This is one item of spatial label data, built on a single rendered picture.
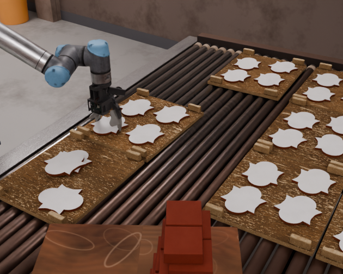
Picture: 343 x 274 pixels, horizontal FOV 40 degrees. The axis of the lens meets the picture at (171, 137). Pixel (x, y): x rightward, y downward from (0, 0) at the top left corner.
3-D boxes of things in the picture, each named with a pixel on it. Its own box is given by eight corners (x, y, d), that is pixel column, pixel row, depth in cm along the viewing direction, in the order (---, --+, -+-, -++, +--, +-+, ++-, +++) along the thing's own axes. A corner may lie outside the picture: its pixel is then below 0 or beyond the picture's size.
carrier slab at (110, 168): (-13, 193, 157) (-14, 190, 156) (71, 136, 186) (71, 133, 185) (66, 232, 141) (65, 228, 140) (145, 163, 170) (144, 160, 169)
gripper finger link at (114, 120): (112, 136, 183) (102, 114, 180) (121, 129, 187) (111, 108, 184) (117, 135, 181) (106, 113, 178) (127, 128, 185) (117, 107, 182)
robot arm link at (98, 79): (99, 64, 179) (116, 69, 175) (100, 75, 181) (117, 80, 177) (85, 72, 174) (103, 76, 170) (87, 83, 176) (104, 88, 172)
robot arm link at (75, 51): (48, 53, 166) (79, 55, 164) (60, 39, 175) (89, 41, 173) (52, 73, 170) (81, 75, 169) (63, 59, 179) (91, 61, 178)
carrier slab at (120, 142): (74, 135, 187) (74, 131, 186) (136, 94, 216) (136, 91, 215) (147, 162, 171) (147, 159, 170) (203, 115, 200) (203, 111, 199)
